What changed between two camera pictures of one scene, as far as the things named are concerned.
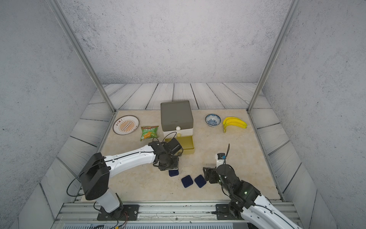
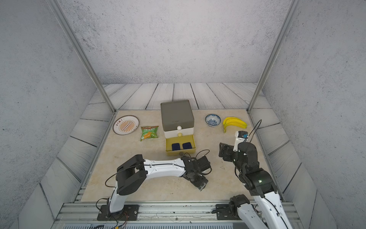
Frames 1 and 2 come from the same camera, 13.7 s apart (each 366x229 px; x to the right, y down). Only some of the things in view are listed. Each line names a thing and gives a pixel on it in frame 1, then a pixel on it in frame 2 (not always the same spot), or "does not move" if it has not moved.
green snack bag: [149, 132] does not move
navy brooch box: [187, 181] to [187, 146]
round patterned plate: [125, 125] does not move
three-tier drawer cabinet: [177, 122] does not move
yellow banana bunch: [233, 121] does not move
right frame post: [285, 27] does not move
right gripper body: [214, 177] to [230, 155]
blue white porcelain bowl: [213, 120] does not move
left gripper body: [171, 163] to [199, 181]
